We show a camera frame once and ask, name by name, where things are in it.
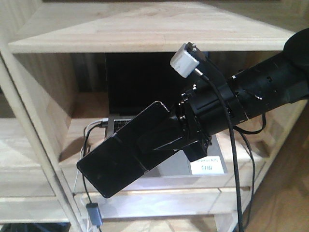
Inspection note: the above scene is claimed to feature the right white paper label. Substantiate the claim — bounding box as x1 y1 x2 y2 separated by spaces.
190 156 225 175

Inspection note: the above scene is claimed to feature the grey usb hub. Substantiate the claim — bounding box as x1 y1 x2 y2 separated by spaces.
86 203 103 227

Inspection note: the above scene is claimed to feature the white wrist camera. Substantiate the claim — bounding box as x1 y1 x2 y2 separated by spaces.
170 43 199 78

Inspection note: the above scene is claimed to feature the light wooden desk shelf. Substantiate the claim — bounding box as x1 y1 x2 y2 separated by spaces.
0 0 309 232

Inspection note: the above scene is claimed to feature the black smartphone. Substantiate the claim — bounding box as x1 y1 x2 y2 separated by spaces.
77 101 177 198

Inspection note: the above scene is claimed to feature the grey open laptop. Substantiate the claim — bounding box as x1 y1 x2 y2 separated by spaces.
105 52 227 177

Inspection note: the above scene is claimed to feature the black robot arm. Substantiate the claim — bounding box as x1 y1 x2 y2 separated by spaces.
166 29 309 161

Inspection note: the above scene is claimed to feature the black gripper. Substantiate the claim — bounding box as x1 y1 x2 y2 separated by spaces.
137 84 241 162

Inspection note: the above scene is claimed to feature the black left laptop cable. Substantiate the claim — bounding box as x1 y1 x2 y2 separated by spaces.
81 122 108 206

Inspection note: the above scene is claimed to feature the black camera cable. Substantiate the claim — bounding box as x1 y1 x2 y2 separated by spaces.
193 43 267 232

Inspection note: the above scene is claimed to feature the white laptop cable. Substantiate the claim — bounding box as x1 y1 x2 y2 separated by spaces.
73 118 109 232

